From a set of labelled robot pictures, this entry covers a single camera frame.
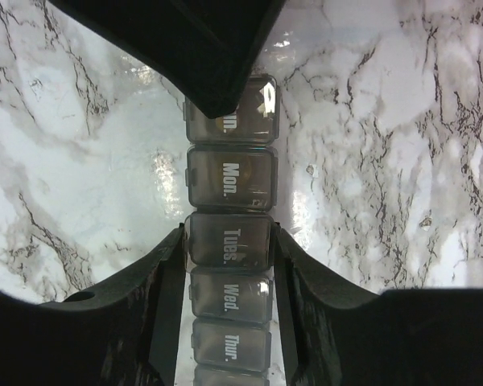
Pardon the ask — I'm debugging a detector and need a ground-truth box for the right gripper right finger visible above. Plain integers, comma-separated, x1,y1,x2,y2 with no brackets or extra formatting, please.
272,225,483,385

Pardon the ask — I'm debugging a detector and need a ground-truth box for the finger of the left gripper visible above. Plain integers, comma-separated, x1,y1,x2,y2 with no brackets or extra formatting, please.
52,0,284,118

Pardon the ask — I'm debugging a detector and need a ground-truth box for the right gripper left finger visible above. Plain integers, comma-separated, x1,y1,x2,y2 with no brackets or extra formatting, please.
0,228,184,385

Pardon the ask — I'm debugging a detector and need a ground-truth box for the grey weekly pill organizer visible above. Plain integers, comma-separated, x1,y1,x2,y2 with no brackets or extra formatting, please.
184,75,279,385

